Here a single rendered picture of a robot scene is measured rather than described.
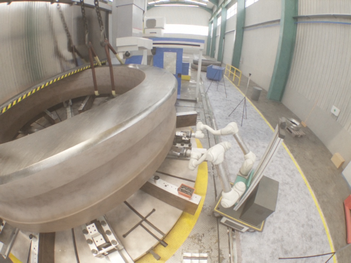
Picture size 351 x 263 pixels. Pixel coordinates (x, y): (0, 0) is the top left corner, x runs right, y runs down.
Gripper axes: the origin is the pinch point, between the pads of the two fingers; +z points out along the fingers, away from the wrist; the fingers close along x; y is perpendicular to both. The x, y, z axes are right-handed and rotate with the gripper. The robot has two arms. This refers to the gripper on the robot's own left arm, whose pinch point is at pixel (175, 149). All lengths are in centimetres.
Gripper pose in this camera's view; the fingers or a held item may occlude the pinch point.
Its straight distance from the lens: 210.1
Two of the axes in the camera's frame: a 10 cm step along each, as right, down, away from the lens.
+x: -3.0, 5.3, -8.0
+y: 0.4, -8.3, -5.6
